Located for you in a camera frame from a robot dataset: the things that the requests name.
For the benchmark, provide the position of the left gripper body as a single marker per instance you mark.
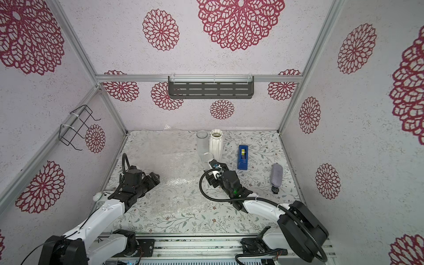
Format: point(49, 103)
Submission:
point(148, 184)

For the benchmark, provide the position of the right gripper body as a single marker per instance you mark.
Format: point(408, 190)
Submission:
point(220, 171)

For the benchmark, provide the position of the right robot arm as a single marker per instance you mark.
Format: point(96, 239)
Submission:
point(297, 229)

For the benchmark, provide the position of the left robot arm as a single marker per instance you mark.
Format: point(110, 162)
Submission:
point(81, 246)

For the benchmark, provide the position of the blue tape dispenser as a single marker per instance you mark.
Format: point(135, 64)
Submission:
point(242, 158)

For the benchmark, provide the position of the white alarm clock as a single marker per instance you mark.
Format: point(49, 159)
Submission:
point(101, 196)

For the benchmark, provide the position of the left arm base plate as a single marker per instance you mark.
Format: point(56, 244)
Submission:
point(145, 246)

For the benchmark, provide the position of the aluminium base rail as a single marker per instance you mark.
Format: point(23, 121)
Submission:
point(219, 248)

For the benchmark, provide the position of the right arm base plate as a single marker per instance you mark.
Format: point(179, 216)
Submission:
point(254, 247)

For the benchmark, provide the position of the black wire wall rack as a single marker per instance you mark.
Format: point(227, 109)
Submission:
point(79, 118)

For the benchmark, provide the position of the grey slotted wall shelf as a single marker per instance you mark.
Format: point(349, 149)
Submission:
point(185, 87)

